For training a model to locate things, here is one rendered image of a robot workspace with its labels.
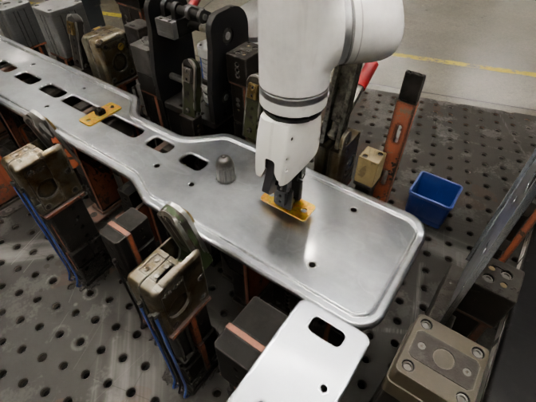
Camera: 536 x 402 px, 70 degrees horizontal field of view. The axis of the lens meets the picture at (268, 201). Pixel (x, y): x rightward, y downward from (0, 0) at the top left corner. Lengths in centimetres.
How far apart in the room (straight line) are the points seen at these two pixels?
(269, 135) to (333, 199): 21
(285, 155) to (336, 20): 16
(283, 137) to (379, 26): 16
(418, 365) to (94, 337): 65
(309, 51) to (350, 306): 31
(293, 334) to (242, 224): 19
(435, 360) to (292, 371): 15
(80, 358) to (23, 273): 28
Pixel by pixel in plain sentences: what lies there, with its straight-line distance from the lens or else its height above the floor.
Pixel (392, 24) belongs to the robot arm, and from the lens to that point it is 45.
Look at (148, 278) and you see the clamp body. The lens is 50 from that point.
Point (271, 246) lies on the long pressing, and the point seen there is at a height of 100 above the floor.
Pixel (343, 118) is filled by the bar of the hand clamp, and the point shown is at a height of 110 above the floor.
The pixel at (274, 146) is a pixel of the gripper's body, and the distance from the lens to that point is 48.
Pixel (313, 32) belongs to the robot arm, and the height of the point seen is 130.
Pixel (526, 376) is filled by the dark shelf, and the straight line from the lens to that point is 52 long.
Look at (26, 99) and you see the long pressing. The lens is 102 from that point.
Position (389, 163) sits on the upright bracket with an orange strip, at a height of 104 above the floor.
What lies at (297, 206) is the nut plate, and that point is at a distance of 60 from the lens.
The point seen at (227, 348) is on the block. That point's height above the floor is 98.
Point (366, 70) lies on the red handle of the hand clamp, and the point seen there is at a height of 114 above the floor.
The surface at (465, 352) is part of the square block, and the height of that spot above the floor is 106.
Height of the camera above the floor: 145
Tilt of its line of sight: 46 degrees down
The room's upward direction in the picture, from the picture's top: straight up
